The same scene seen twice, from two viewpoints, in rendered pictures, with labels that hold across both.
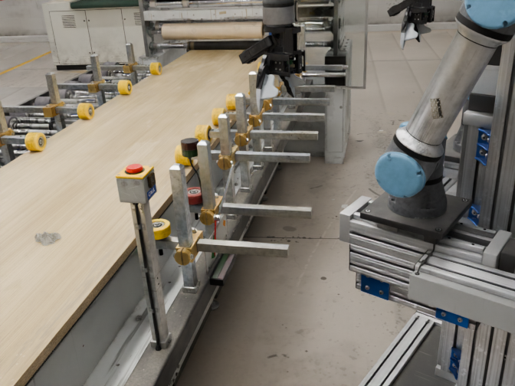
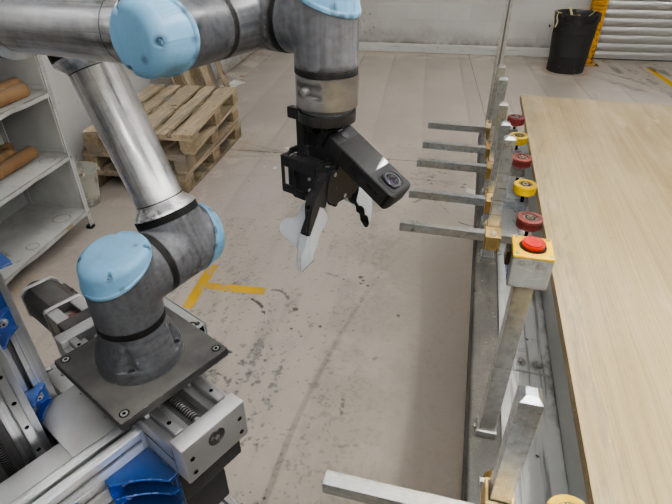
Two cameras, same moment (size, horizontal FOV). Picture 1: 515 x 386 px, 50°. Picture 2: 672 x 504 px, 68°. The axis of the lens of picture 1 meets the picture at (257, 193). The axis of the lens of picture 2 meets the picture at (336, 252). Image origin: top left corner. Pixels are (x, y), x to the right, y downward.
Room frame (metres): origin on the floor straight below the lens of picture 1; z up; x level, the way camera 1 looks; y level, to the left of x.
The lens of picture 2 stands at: (1.99, -0.06, 1.71)
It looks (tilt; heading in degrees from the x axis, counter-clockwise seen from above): 34 degrees down; 180
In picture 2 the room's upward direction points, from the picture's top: straight up
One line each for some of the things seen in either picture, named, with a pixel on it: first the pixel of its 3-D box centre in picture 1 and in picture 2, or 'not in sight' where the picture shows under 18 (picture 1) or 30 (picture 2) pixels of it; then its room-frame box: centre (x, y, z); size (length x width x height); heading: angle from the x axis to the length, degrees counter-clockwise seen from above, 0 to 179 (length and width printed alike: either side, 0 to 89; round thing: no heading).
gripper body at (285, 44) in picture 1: (282, 50); (322, 153); (1.37, -0.08, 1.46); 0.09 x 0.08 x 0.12; 52
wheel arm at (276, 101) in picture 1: (280, 100); not in sight; (2.72, -0.14, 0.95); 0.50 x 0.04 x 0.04; 76
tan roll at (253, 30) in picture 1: (237, 30); not in sight; (4.39, 0.08, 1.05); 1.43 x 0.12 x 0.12; 76
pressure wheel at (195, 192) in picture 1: (195, 204); not in sight; (1.78, 0.22, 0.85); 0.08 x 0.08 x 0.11
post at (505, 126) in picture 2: not in sight; (494, 183); (0.27, 0.52, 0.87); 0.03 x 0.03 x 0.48; 76
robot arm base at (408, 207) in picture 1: (418, 188); (135, 334); (1.32, -0.42, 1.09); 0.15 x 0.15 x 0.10
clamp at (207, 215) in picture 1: (211, 210); not in sight; (1.75, 0.16, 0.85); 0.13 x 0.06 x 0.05; 166
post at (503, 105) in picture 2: not in sight; (493, 159); (0.03, 0.58, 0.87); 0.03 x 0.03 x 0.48; 76
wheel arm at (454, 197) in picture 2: not in sight; (466, 199); (0.29, 0.42, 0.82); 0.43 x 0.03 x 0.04; 76
